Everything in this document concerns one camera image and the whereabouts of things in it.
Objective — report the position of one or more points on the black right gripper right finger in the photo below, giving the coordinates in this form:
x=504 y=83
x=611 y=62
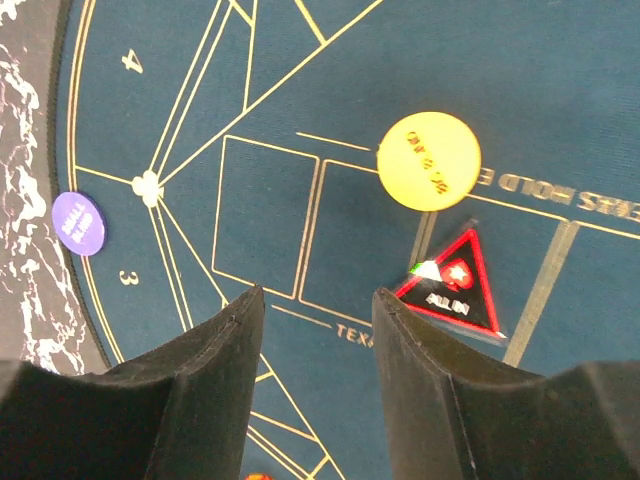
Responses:
x=451 y=412

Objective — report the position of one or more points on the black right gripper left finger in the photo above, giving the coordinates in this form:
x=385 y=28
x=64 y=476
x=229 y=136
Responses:
x=180 y=411

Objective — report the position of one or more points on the purple small blind button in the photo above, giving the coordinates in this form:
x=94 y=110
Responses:
x=79 y=223

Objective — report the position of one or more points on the yellow big blind button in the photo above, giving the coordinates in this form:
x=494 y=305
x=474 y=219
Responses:
x=429 y=161

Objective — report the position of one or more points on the orange poker chip stack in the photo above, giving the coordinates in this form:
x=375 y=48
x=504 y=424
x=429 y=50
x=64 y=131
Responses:
x=258 y=476

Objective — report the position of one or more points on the round blue poker mat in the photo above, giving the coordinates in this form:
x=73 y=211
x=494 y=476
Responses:
x=233 y=143

